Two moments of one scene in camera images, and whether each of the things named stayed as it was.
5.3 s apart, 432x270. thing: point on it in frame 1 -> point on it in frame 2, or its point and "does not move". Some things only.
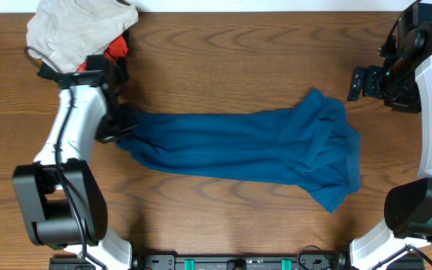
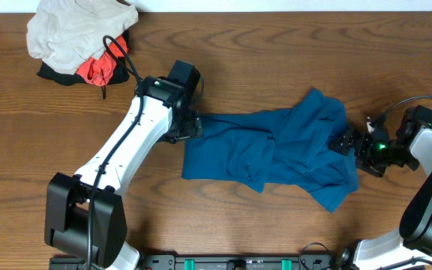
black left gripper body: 119,121 -> 190,127
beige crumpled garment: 64,33 does not move
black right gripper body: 397,86 -> 376,155
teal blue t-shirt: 310,142 does not move
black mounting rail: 238,262 does not move
